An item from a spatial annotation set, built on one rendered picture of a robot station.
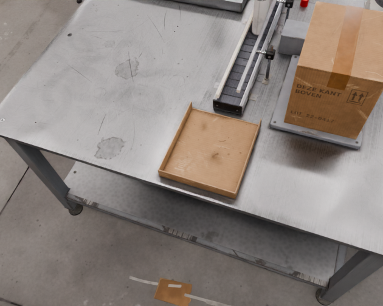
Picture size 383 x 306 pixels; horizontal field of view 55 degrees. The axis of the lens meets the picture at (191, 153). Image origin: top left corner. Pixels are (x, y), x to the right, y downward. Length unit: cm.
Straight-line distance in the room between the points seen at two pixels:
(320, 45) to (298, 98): 17
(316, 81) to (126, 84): 72
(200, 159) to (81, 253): 107
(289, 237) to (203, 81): 82
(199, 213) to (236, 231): 20
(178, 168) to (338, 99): 54
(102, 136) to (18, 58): 191
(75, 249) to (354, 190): 145
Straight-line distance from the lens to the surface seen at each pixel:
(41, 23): 340
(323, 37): 120
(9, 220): 234
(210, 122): 130
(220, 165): 121
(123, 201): 188
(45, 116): 148
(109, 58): 160
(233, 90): 134
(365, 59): 116
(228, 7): 175
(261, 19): 150
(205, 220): 178
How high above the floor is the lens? 188
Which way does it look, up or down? 57 degrees down
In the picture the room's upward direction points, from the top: 7 degrees counter-clockwise
